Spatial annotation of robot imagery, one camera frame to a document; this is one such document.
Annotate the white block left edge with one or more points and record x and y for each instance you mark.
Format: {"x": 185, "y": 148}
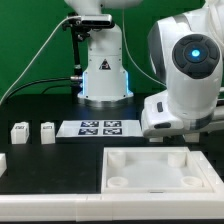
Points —
{"x": 3, "y": 164}

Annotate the white L-shaped fence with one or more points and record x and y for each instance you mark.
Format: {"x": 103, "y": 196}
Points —
{"x": 131, "y": 206}

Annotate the white sheet with markers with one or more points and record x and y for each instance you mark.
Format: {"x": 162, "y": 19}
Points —
{"x": 99, "y": 128}

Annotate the black camera on stand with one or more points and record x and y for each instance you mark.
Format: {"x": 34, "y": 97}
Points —
{"x": 80, "y": 27}

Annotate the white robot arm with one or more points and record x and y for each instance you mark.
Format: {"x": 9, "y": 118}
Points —
{"x": 186, "y": 52}

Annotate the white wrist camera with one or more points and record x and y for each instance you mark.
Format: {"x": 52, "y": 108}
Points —
{"x": 156, "y": 119}

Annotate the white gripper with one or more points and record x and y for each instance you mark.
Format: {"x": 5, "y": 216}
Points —
{"x": 217, "y": 123}

